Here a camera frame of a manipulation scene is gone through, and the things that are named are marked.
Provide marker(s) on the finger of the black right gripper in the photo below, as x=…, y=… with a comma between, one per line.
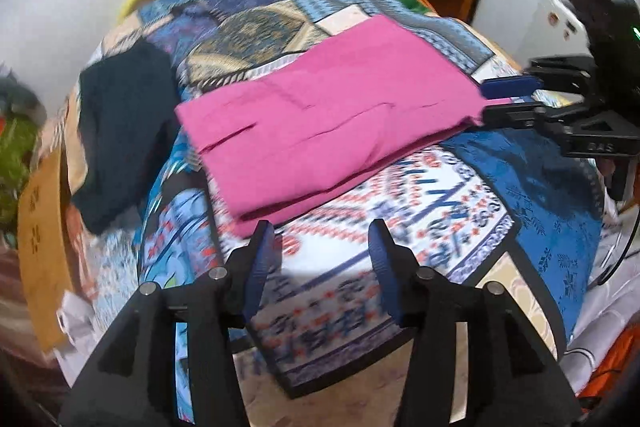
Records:
x=535, y=116
x=520, y=84

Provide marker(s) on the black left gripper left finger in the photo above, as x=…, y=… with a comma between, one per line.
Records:
x=130, y=376

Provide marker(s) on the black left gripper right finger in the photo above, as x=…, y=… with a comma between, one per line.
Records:
x=513, y=378

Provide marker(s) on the pink pants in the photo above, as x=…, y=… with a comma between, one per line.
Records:
x=298, y=137

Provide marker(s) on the patchwork patterned bedspread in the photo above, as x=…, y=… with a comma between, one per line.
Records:
x=502, y=205

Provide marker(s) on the wooden stool with cutouts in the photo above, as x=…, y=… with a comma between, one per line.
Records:
x=47, y=262

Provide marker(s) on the green patterned storage bag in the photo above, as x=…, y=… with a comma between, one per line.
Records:
x=18, y=139

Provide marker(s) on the dark navy folded garment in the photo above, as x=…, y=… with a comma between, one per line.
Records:
x=127, y=126

